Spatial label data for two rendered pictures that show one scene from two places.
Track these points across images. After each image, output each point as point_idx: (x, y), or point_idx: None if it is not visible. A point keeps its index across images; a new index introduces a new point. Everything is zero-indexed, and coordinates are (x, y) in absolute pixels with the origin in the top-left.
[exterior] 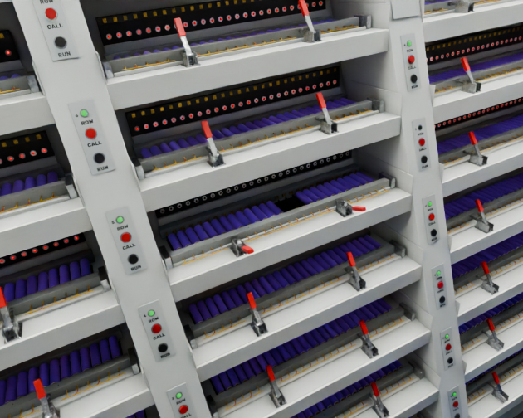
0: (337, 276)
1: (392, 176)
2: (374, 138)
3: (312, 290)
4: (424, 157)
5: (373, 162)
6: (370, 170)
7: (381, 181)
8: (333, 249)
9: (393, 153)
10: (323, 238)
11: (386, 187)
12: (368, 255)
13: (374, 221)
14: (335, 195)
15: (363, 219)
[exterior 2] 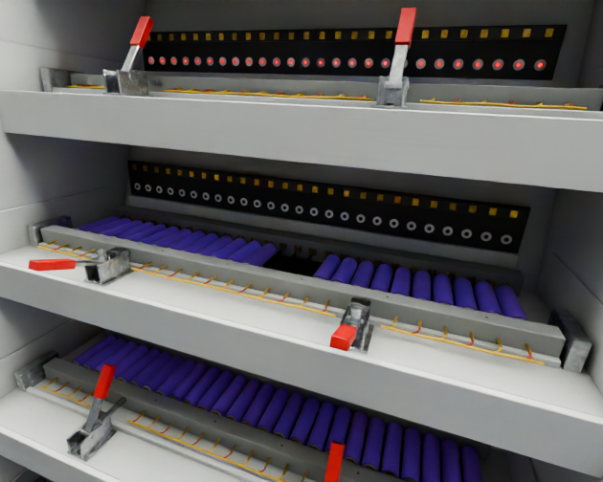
0: (311, 477)
1: (590, 336)
2: (536, 173)
3: (241, 459)
4: None
5: (562, 284)
6: (550, 302)
7: (535, 328)
8: (371, 418)
9: None
10: (258, 360)
11: (547, 354)
12: None
13: (431, 417)
14: (373, 291)
15: (389, 385)
